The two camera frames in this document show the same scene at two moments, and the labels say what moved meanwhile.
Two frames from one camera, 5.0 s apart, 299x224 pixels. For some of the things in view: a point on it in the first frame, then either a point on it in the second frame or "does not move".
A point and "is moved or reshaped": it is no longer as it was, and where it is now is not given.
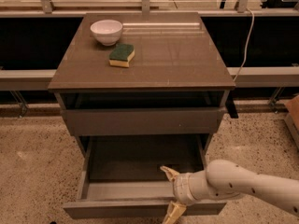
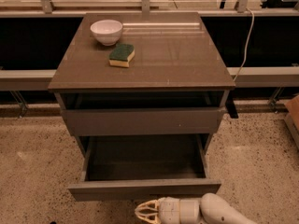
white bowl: [107, 31] does not move
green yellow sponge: [121, 55] does not move
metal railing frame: [37, 1] does not move
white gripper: [183, 187] to [168, 209]
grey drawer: [122, 175] is moved or reshaped
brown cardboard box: [291, 118] does not move
